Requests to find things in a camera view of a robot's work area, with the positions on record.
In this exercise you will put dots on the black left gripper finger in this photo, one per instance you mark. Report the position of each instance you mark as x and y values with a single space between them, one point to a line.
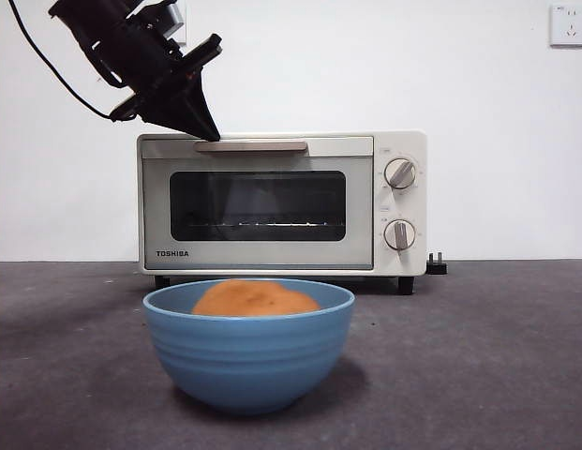
171 110
197 100

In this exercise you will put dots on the brown potato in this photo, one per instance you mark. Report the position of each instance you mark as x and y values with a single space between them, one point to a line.
253 297

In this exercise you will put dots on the blue ribbed bowl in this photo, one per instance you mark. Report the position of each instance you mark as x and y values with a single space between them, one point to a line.
248 356

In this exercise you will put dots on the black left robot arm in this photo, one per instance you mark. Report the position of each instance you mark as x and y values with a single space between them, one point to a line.
89 11

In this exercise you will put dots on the cream toaster oven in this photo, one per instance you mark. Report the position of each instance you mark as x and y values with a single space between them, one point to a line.
400 139

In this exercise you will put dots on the round beige oven knob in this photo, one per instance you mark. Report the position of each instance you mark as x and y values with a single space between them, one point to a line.
399 174
399 235

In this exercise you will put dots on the black power plug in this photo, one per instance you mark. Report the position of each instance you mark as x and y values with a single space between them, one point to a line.
437 267

